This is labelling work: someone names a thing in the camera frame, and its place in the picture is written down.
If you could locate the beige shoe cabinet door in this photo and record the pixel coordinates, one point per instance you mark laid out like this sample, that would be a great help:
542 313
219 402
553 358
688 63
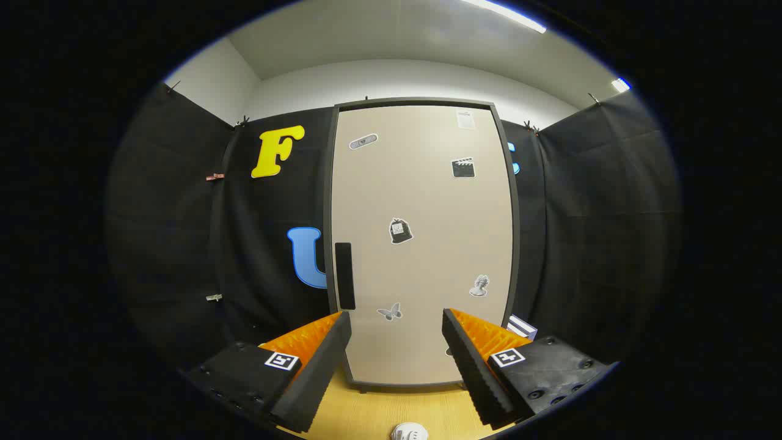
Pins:
421 201

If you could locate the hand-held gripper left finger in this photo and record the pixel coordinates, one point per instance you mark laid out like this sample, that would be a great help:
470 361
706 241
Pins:
317 373

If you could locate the small ceiling light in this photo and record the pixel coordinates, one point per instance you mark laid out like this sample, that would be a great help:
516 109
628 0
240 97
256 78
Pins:
621 85

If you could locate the black clip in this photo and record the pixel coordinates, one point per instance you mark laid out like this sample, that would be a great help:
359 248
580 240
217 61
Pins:
244 121
175 86
593 98
530 127

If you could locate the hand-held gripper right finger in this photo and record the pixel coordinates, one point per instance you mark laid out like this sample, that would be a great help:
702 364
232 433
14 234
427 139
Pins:
473 366

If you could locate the grey shoe cabinet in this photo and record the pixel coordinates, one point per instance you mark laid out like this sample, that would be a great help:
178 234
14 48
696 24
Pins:
328 183

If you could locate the white book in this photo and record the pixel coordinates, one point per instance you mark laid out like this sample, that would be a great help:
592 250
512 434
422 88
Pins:
523 328

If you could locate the white shoe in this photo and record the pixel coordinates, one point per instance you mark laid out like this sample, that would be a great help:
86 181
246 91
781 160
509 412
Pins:
409 432

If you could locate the long ceiling light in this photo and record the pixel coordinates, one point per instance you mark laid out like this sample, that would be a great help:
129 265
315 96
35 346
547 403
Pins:
507 15

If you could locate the black backdrop cloth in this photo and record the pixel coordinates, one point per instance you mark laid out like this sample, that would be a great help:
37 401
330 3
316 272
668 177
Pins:
171 244

